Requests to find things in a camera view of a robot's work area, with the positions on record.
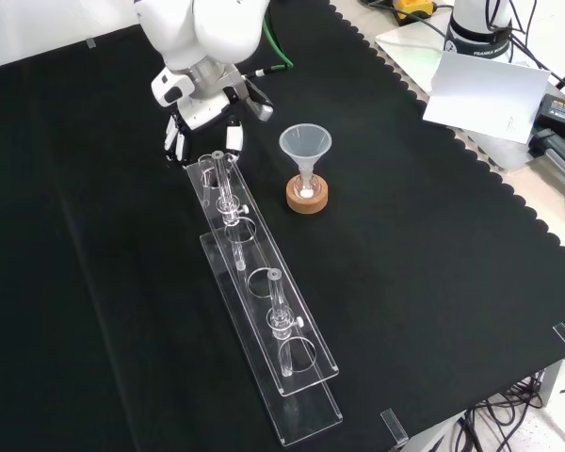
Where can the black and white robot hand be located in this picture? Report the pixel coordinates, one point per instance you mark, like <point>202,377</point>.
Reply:
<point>202,110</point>

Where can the translucent plastic funnel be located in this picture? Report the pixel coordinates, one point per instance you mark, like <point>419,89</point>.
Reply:
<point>305,141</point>

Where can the clear acrylic funnel stand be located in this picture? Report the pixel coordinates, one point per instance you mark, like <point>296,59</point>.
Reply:
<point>282,329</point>

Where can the white powder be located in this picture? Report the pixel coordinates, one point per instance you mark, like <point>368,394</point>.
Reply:
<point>305,193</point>

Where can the round-bottom glass flask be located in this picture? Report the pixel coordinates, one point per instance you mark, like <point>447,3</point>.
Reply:
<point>313,186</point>

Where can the pale board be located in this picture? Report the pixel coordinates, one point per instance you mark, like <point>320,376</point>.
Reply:
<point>405,40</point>

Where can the yellow stop button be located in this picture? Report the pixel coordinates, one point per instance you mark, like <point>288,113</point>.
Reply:
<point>414,8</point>

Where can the black table cloth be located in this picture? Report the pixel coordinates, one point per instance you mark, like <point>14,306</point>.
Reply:
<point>405,282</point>

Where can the white paper sheet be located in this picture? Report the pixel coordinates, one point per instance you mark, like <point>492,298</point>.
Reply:
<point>487,96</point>

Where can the black clamp device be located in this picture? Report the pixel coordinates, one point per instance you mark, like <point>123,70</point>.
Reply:
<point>558,150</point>

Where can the black power adapter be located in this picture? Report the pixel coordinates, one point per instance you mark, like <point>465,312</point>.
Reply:
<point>562,113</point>

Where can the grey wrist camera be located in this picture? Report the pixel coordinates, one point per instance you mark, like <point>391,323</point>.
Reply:
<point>260,108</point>

